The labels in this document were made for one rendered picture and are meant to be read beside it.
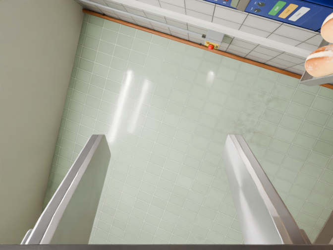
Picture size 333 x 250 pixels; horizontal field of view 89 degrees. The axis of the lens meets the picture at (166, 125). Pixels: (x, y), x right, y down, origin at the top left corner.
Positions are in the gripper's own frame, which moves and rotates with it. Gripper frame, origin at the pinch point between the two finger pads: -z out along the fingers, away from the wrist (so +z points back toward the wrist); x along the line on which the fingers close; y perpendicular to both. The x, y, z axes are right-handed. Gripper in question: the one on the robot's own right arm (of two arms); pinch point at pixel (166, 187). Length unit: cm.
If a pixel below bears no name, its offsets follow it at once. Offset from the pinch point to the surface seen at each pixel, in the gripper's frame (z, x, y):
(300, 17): -67, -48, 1
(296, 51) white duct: -89, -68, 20
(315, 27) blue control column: -67, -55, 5
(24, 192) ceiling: -75, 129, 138
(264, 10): -72, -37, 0
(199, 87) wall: -123, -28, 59
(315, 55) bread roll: -31.8, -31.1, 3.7
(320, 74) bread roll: -30.0, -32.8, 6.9
